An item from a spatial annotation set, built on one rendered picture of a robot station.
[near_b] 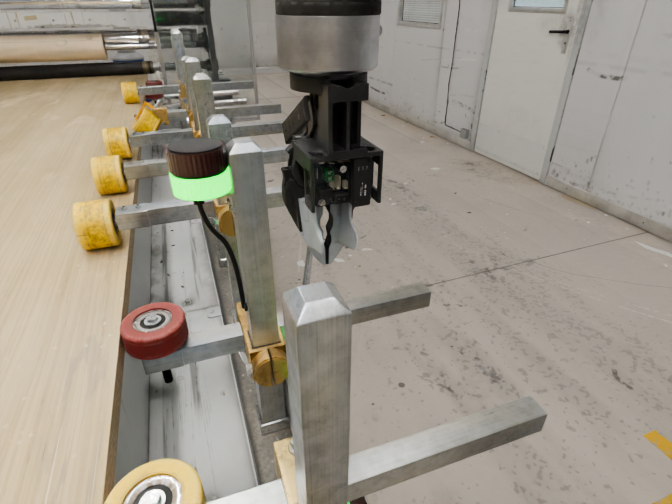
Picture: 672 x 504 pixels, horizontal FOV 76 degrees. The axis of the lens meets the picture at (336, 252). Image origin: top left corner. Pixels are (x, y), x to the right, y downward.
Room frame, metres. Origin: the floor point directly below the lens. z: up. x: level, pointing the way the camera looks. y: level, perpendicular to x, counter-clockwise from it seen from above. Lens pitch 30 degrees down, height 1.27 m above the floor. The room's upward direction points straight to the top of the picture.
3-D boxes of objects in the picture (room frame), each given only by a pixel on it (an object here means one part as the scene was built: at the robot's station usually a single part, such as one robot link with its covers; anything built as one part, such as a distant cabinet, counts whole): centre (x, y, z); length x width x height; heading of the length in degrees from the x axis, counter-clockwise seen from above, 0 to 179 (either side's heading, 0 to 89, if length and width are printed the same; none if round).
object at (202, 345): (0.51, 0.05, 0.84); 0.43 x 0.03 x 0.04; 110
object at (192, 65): (1.15, 0.35, 0.90); 0.03 x 0.03 x 0.48; 20
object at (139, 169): (0.97, 0.25, 0.95); 0.50 x 0.04 x 0.04; 110
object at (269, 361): (0.47, 0.11, 0.85); 0.13 x 0.06 x 0.05; 20
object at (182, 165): (0.43, 0.14, 1.13); 0.06 x 0.06 x 0.02
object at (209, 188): (0.43, 0.14, 1.10); 0.06 x 0.06 x 0.02
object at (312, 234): (0.41, 0.02, 1.04); 0.06 x 0.03 x 0.09; 20
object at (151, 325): (0.44, 0.24, 0.85); 0.08 x 0.08 x 0.11
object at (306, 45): (0.42, 0.00, 1.23); 0.10 x 0.09 x 0.05; 110
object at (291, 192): (0.43, 0.03, 1.09); 0.05 x 0.02 x 0.09; 110
